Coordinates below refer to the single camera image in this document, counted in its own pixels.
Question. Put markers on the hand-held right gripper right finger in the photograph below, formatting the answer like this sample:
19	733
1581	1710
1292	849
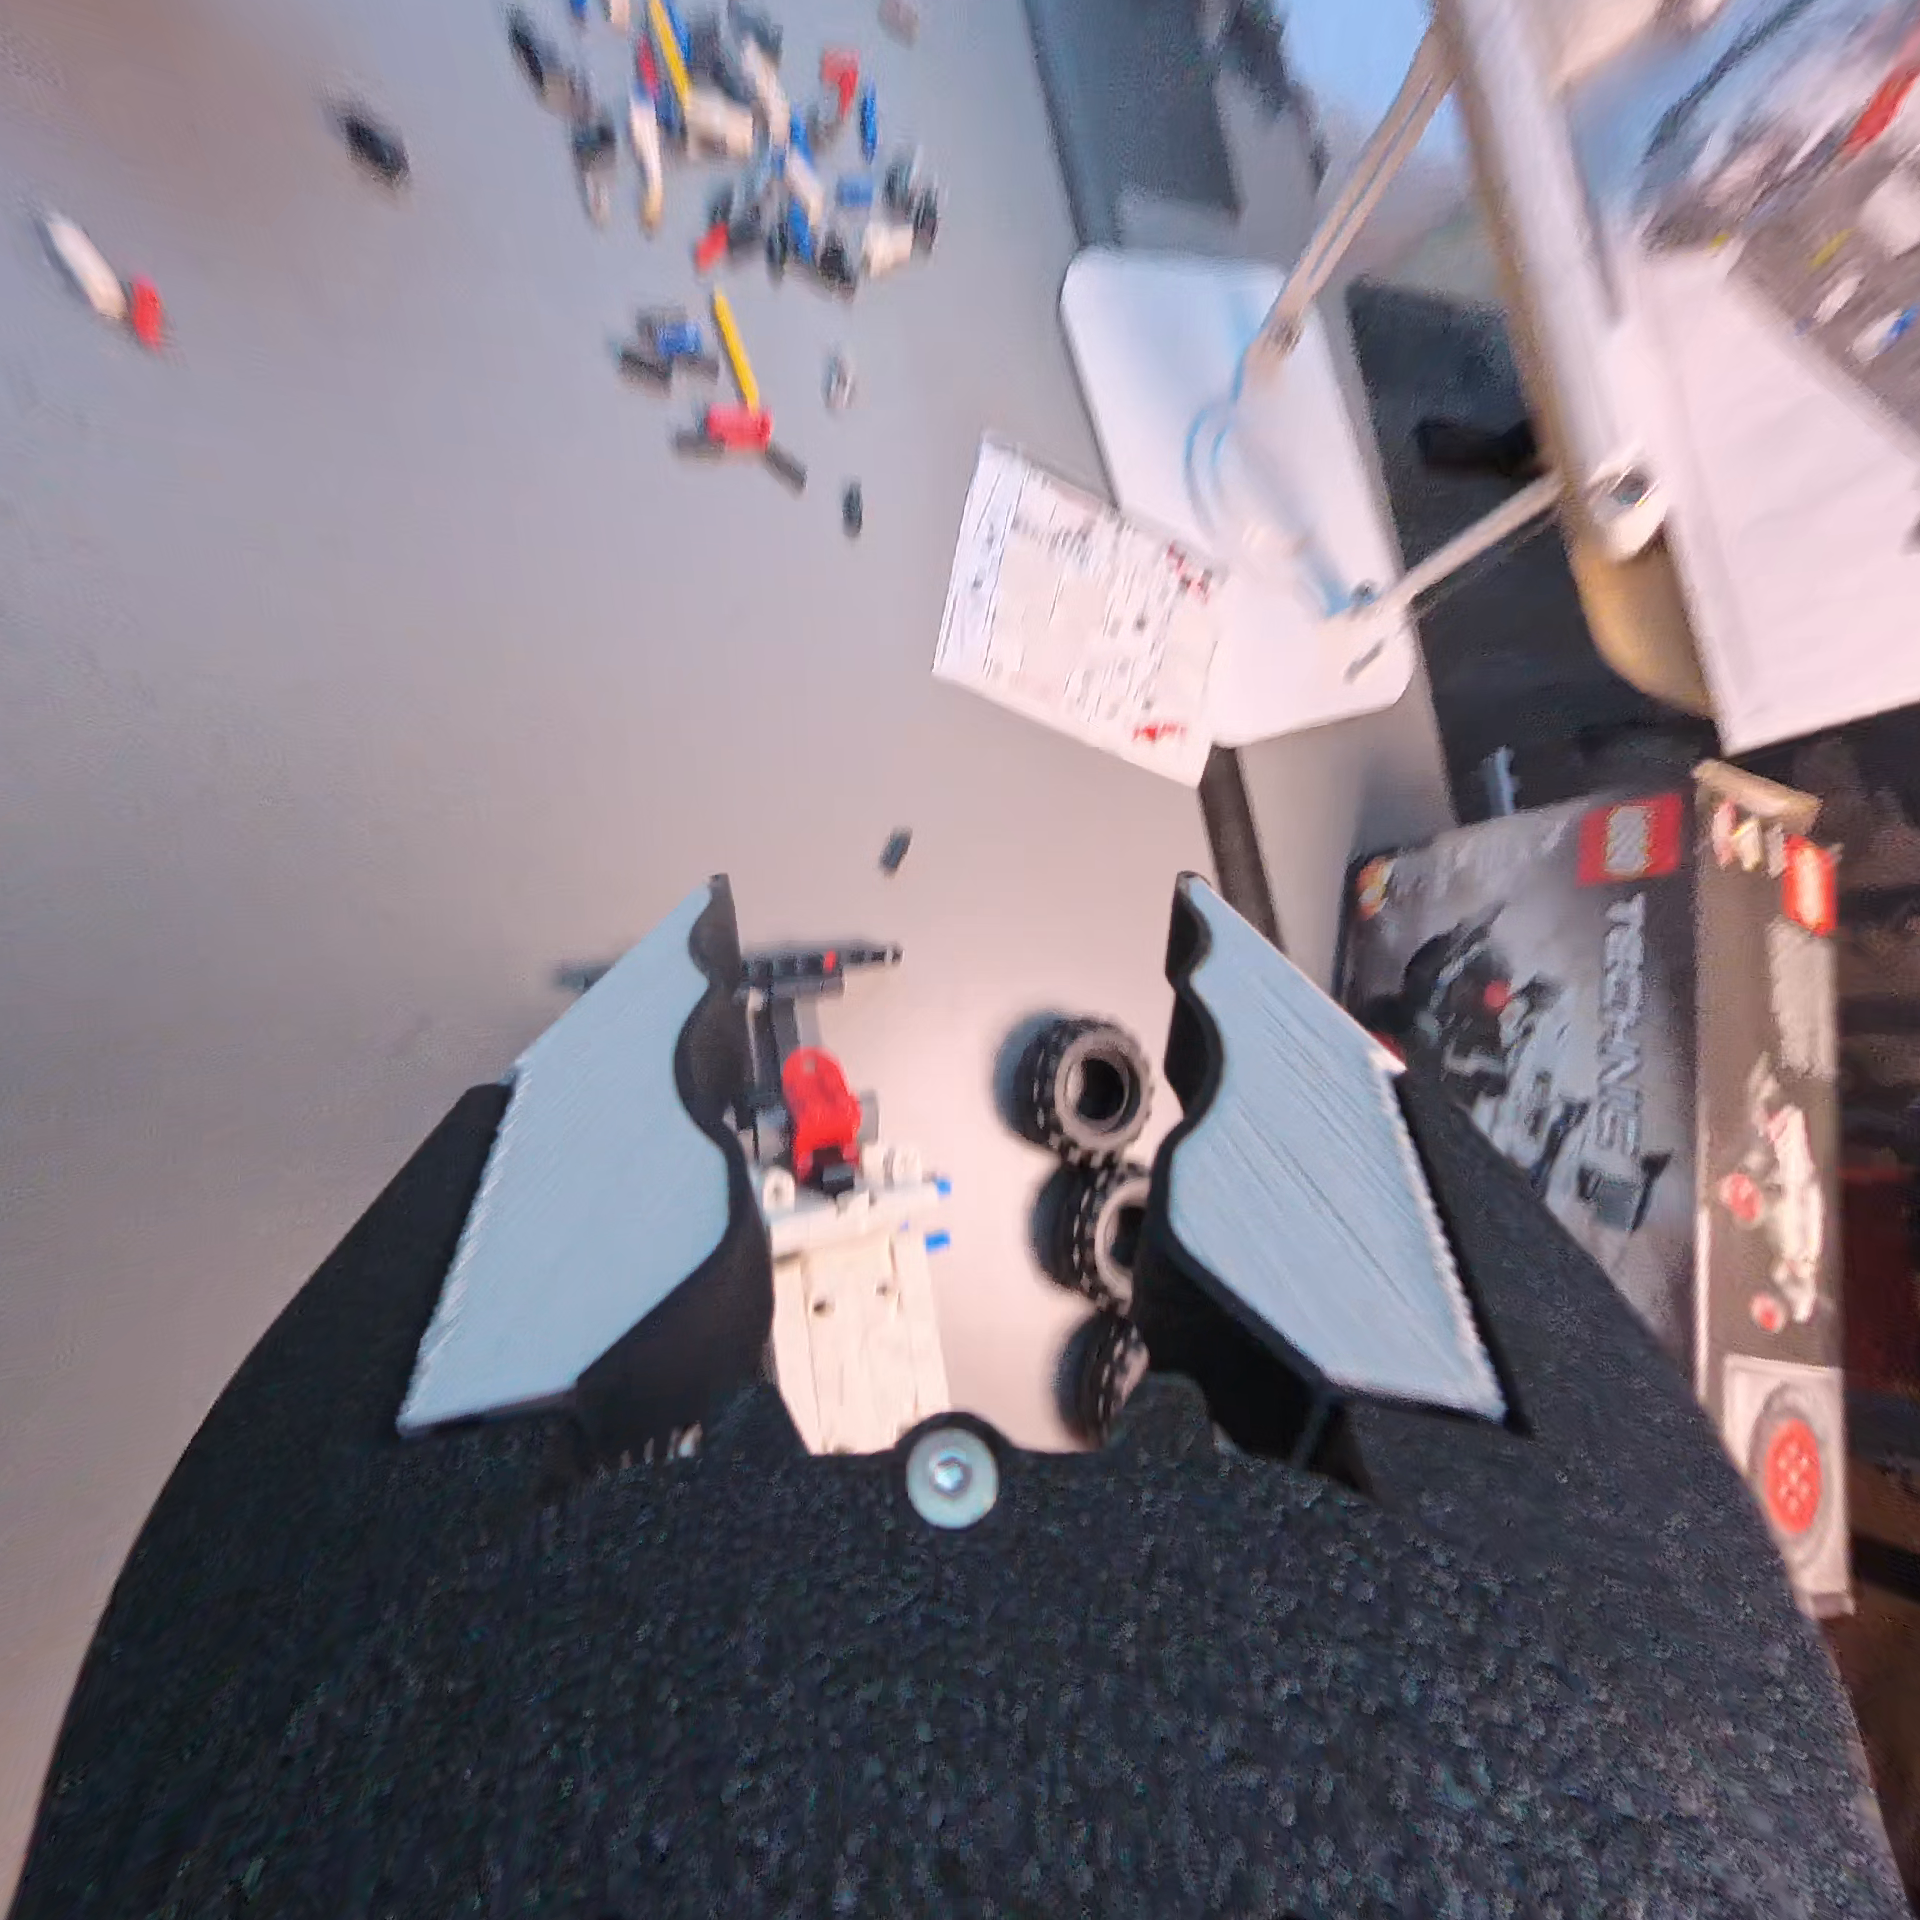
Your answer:
1336	1231

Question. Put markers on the black desk pad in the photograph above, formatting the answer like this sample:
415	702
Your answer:
1139	107

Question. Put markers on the black angled toy connector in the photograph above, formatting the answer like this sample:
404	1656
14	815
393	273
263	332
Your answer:
370	142

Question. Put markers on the grey desk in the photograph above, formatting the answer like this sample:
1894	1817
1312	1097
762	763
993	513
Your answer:
360	689

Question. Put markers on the pile of small toy pieces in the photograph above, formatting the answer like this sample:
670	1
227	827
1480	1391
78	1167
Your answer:
737	180

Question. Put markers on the white toy sleeve piece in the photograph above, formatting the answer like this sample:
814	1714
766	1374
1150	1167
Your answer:
81	267

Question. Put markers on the white black toy truck model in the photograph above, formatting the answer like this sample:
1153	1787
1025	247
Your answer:
855	1290

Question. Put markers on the sticker sheet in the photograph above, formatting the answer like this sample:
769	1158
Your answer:
1081	615

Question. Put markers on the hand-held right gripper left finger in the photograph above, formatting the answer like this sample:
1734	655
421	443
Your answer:
586	1231

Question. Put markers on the open building instruction booklet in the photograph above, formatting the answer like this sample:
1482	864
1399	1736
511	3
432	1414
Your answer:
1799	361

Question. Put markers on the toy truck set box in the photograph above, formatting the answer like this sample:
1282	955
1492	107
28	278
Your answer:
1649	1083

